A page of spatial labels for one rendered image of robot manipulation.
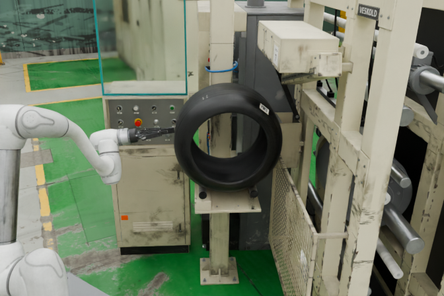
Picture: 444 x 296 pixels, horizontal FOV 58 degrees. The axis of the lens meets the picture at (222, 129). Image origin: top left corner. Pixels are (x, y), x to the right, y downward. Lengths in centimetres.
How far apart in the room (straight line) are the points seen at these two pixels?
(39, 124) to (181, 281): 175
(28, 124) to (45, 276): 57
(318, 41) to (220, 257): 174
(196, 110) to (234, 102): 19
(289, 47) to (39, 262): 128
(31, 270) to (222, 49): 143
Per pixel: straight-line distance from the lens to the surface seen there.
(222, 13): 227
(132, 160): 283
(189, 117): 202
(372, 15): 165
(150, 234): 313
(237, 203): 232
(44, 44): 1086
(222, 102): 198
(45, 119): 167
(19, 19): 1077
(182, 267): 313
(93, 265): 326
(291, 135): 244
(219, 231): 279
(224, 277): 302
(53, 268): 174
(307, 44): 172
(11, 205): 182
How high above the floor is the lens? 204
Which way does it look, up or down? 22 degrees down
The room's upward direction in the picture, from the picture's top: 1 degrees clockwise
